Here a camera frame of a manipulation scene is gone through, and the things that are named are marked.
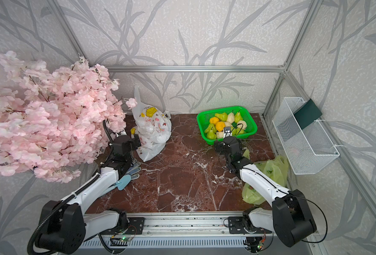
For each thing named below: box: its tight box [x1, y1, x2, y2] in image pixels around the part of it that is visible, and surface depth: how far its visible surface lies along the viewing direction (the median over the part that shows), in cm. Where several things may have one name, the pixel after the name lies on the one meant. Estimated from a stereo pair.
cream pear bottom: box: [216, 131, 225, 139], surface depth 104 cm
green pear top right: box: [234, 109, 244, 124], surface depth 114 cm
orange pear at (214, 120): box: [209, 116, 220, 125], surface depth 112 cm
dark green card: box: [293, 98, 323, 130], surface depth 72 cm
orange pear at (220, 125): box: [215, 121, 226, 132], surface depth 104 cm
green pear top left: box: [214, 112, 228, 122], surface depth 111 cm
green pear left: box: [204, 123, 218, 134], surface depth 107 cm
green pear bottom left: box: [206, 129, 218, 140], surface depth 104 cm
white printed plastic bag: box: [130, 85, 173, 163], surface depth 100 cm
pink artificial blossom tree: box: [0, 50, 138, 184], surface depth 56 cm
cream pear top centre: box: [227, 112, 235, 124], surface depth 113 cm
